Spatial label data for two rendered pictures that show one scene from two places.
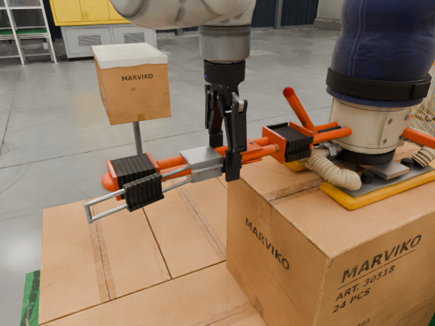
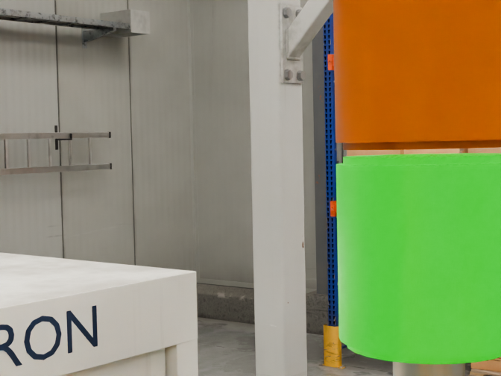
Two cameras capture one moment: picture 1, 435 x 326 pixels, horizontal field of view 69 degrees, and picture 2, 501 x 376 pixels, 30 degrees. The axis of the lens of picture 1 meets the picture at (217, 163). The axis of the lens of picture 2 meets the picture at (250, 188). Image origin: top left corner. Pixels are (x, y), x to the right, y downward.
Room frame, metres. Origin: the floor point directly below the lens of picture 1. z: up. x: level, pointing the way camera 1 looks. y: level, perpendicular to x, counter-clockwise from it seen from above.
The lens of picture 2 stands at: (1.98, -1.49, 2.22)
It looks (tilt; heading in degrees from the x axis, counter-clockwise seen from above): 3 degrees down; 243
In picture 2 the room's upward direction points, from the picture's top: 1 degrees counter-clockwise
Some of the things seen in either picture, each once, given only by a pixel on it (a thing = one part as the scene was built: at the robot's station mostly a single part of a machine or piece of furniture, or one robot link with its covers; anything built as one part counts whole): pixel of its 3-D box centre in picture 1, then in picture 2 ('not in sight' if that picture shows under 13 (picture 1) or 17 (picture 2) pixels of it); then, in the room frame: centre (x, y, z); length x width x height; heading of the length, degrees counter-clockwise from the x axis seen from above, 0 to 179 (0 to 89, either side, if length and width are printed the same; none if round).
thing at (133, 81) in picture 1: (130, 79); not in sight; (2.25, 0.62, 0.82); 0.60 x 0.40 x 0.40; 23
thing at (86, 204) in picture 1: (173, 183); not in sight; (0.48, 0.08, 1.08); 0.31 x 0.03 x 0.05; 129
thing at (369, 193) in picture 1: (386, 174); not in sight; (0.69, -0.43, 0.97); 0.34 x 0.10 x 0.05; 116
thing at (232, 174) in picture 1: (232, 164); not in sight; (0.55, -0.03, 1.08); 0.03 x 0.01 x 0.07; 115
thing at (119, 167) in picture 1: (133, 174); not in sight; (0.52, 0.16, 1.08); 0.08 x 0.07 x 0.05; 116
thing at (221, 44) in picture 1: (224, 43); not in sight; (0.59, -0.01, 1.30); 0.09 x 0.09 x 0.06
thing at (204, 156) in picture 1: (200, 163); not in sight; (0.57, 0.03, 1.07); 0.07 x 0.07 x 0.04; 26
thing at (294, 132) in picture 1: (286, 141); not in sight; (0.66, -0.16, 1.08); 0.10 x 0.08 x 0.06; 26
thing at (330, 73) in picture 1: (376, 79); not in sight; (0.77, -0.38, 1.19); 0.23 x 0.23 x 0.04
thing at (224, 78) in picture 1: (224, 85); not in sight; (0.59, -0.01, 1.23); 0.08 x 0.07 x 0.09; 25
